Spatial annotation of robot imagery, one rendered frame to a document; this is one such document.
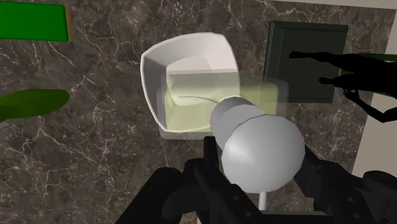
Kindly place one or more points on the black figure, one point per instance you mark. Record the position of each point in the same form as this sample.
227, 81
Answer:
369, 74

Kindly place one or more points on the dark green square plate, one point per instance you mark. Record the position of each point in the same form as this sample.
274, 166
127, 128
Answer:
297, 40

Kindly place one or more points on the white square bowl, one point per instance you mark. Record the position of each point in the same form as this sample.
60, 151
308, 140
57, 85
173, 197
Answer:
192, 49

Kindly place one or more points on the green flat thing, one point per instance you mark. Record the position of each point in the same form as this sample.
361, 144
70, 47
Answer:
383, 57

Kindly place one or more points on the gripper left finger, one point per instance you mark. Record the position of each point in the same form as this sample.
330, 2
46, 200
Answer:
192, 192

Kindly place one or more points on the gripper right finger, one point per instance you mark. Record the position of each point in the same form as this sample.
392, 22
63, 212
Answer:
347, 195

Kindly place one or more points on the green flat box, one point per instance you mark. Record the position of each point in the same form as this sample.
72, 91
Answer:
31, 21

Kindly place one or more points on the green leaf-shaped thing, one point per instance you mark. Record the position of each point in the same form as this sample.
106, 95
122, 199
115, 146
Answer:
28, 104

